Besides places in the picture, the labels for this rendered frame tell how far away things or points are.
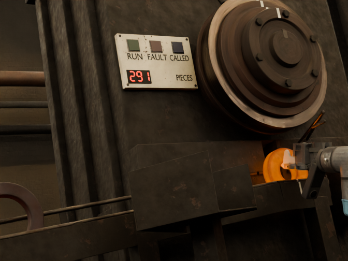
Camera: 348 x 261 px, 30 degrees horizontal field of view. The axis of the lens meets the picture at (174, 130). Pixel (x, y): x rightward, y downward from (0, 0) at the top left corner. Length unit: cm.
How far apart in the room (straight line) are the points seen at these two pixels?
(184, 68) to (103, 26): 29
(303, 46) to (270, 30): 13
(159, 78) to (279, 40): 39
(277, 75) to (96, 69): 57
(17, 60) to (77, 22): 636
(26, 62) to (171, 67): 667
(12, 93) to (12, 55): 53
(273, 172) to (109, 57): 63
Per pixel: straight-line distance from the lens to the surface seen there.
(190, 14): 224
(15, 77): 773
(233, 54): 202
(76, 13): 233
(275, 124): 206
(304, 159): 196
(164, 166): 146
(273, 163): 204
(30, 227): 164
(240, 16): 210
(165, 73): 206
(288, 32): 210
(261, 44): 204
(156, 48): 208
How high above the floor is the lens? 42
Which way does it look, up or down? 14 degrees up
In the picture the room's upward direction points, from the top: 10 degrees counter-clockwise
